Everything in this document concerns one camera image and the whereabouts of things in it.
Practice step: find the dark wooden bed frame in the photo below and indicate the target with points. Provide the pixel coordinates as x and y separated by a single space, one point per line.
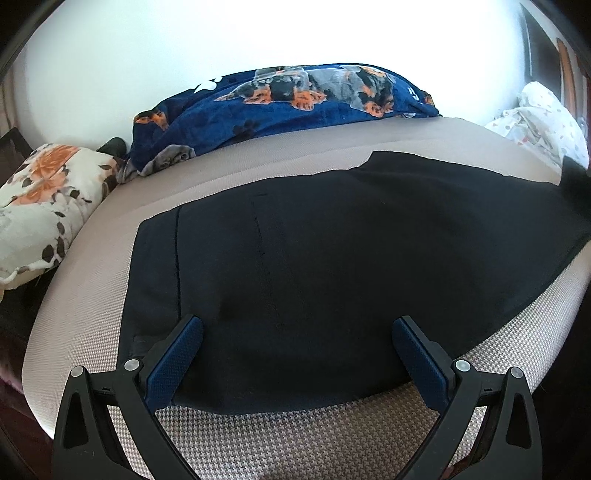
14 332

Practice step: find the floral pillow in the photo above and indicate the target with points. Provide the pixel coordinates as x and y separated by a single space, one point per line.
41 198

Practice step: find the blue dog print blanket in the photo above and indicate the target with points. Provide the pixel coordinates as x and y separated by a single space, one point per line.
207 115

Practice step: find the black object behind pillow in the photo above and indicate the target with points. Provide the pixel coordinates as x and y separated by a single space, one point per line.
113 146

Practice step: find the white spotted bedding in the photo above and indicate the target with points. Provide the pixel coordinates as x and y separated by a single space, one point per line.
540 115

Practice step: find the dark wooden furniture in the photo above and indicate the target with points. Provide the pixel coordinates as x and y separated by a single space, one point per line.
540 55

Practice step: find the black pants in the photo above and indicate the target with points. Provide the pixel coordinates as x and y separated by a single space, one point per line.
323 254

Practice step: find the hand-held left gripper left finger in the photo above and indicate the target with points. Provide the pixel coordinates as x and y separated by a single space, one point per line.
178 350

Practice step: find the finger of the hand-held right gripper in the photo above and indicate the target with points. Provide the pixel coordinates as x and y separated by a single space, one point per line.
577 182

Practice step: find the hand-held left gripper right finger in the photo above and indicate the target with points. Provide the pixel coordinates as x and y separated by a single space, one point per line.
415 350

